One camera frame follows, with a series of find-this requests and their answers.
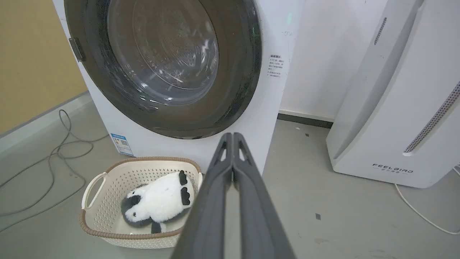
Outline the grey floor cable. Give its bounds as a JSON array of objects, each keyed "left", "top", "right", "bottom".
[{"left": 0, "top": 109, "right": 109, "bottom": 232}]

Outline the black and white plush toy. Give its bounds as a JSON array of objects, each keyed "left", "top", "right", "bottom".
[{"left": 121, "top": 170, "right": 195, "bottom": 234}]

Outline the dark round washing machine door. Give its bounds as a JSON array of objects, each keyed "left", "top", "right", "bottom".
[{"left": 64, "top": 0, "right": 263, "bottom": 140}]

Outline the white power cable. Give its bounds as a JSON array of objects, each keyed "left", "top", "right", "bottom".
[{"left": 394, "top": 166, "right": 460, "bottom": 235}]

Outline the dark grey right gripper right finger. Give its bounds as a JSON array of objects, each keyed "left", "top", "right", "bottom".
[{"left": 233, "top": 132, "right": 296, "bottom": 259}]

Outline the white air purifier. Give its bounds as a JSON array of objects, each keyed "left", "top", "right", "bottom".
[{"left": 326, "top": 0, "right": 460, "bottom": 188}]

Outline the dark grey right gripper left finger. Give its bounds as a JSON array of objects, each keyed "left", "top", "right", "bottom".
[{"left": 171, "top": 132, "right": 234, "bottom": 259}]

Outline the white front-load washing machine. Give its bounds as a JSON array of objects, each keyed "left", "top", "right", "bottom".
[{"left": 52, "top": 0, "right": 306, "bottom": 176}]

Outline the blue energy label sticker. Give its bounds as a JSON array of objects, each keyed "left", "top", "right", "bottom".
[{"left": 110, "top": 133, "right": 134, "bottom": 156}]

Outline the cream perforated laundry basket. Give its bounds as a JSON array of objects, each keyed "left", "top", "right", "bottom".
[{"left": 79, "top": 156, "right": 203, "bottom": 249}]

